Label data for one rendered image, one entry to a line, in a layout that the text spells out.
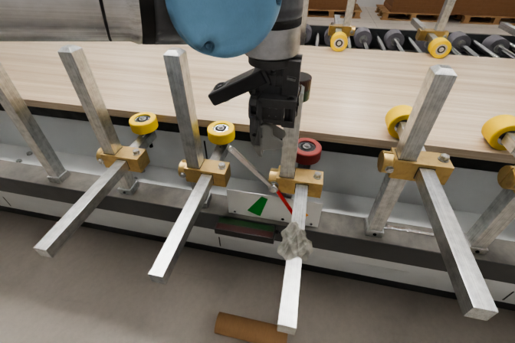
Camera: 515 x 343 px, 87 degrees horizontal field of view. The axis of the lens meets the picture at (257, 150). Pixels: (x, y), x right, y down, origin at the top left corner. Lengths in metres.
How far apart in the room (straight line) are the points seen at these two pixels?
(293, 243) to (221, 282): 0.97
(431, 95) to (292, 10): 0.30
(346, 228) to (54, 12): 0.76
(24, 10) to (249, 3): 0.14
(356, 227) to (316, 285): 0.72
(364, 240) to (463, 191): 0.40
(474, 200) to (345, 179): 0.41
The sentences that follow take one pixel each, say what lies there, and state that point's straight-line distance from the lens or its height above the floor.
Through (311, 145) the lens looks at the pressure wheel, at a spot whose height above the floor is 0.90.
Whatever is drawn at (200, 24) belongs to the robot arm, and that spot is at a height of 1.30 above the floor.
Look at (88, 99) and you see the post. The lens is 0.77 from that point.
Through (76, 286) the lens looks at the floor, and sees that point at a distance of 1.72.
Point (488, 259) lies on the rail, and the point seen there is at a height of 0.70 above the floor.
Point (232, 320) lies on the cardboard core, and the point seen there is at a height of 0.08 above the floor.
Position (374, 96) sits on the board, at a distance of 1.05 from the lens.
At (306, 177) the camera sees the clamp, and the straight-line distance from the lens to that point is 0.69.
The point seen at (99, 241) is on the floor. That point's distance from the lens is 1.83.
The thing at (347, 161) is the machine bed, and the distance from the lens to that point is 0.92.
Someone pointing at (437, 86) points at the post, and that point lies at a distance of 0.57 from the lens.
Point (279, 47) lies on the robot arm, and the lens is 0.41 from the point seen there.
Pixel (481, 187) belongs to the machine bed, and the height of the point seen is 0.73.
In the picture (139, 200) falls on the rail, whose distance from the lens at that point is 0.93.
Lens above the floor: 1.34
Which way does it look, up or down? 39 degrees down
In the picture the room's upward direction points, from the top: straight up
